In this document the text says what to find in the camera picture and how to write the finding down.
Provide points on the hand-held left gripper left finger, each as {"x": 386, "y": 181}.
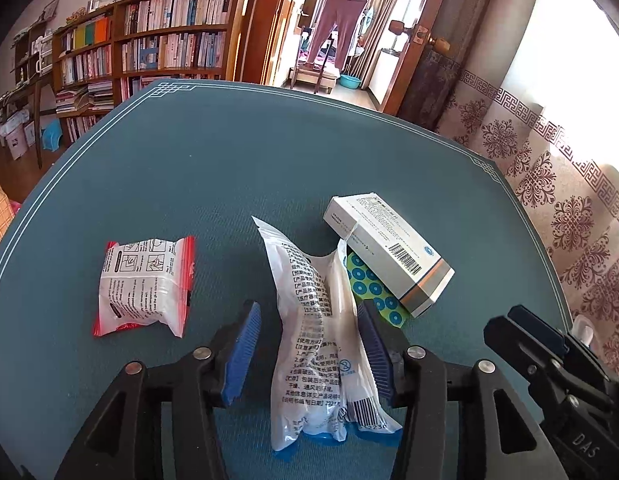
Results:
{"x": 242, "y": 355}

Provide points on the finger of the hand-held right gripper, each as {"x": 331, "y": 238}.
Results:
{"x": 519, "y": 347}
{"x": 539, "y": 327}

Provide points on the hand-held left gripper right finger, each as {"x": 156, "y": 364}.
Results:
{"x": 377, "y": 355}

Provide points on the clear plastic container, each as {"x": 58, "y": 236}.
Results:
{"x": 584, "y": 330}

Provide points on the white pouch with blue edge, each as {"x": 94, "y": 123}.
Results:
{"x": 299, "y": 310}
{"x": 362, "y": 400}

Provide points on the green block with blue circles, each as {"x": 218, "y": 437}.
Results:
{"x": 374, "y": 291}

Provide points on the white and blue carton box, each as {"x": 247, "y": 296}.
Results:
{"x": 389, "y": 240}

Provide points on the red and white wipes packet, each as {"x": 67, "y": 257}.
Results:
{"x": 139, "y": 285}

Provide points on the patterned white curtain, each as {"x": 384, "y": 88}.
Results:
{"x": 539, "y": 185}

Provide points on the dark brown curtain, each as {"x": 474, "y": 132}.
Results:
{"x": 429, "y": 90}

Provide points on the blue plastic basin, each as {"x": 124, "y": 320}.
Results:
{"x": 350, "y": 81}

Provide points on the blue plastic stool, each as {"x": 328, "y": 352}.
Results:
{"x": 53, "y": 135}

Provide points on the wooden door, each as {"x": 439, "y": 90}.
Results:
{"x": 414, "y": 60}

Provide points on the large wooden bookshelf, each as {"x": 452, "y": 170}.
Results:
{"x": 179, "y": 35}

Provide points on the medium wooden bookshelf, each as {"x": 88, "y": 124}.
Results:
{"x": 84, "y": 65}

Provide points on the pink hanging pants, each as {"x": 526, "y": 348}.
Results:
{"x": 334, "y": 20}

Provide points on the small wooden shelf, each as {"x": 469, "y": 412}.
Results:
{"x": 31, "y": 55}

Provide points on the wall picture frame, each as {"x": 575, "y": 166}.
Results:
{"x": 50, "y": 8}

